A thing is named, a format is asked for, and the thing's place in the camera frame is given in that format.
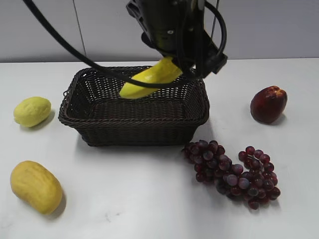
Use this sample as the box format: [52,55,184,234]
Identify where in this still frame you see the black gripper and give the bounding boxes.
[126,0,212,58]

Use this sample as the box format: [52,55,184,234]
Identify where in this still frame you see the yellow banana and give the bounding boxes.
[119,57,182,100]

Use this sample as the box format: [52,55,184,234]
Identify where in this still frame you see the dark woven wicker basket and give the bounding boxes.
[58,68,209,146]

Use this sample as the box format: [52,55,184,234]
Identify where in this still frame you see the dark red apple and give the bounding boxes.
[250,86,288,124]

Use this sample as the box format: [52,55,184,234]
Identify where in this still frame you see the yellow-green lemon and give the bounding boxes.
[13,97,51,127]

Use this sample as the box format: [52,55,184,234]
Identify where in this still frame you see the red grape bunch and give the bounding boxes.
[182,140,281,210]

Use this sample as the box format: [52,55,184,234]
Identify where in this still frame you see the yellow mango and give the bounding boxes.
[10,160,63,215]

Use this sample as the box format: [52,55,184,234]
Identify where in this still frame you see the black camera box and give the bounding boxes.
[195,31,228,78]

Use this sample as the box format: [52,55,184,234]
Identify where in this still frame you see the black cable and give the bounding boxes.
[22,0,228,89]

